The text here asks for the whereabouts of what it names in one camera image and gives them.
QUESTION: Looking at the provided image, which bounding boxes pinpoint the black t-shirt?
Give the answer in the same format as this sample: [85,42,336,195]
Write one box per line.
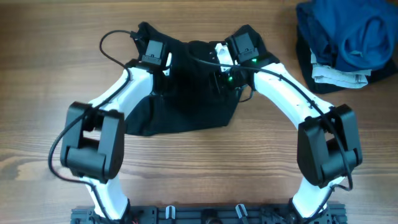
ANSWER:
[125,22,280,136]

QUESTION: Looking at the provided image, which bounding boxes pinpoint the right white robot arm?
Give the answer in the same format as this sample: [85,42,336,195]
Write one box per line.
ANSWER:
[215,32,363,223]

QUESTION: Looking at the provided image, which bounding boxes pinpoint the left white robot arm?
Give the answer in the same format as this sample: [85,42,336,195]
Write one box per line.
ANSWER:
[60,40,172,223]

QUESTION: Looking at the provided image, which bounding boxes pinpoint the white folded garment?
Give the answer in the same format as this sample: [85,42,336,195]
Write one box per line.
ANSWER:
[310,51,372,89]

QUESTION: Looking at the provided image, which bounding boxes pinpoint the blue garment on pile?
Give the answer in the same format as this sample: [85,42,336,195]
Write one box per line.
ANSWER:
[296,0,397,72]

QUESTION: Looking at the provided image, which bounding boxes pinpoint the black garment under pile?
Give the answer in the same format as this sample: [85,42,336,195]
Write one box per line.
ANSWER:
[295,29,397,94]

